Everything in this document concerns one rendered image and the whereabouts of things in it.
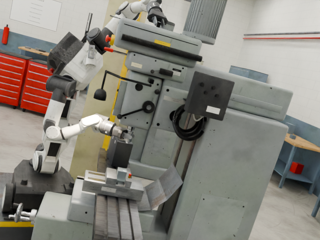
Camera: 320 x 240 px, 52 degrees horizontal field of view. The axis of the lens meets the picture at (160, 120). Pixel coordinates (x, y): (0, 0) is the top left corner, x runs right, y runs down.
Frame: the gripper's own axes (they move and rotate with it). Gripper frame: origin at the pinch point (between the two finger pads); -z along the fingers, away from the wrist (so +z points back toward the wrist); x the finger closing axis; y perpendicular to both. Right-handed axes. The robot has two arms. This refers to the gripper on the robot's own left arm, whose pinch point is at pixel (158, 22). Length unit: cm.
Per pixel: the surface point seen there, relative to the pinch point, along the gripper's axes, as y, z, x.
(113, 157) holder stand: -97, -22, -4
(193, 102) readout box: -10, -53, -13
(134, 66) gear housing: -18.5, -22.0, 10.9
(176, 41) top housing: 0.6, -17.0, -6.9
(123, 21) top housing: -1.0, -9.8, 22.4
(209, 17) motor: 16.0, -8.6, -22.1
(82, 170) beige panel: -232, 64, -22
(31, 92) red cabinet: -368, 332, 30
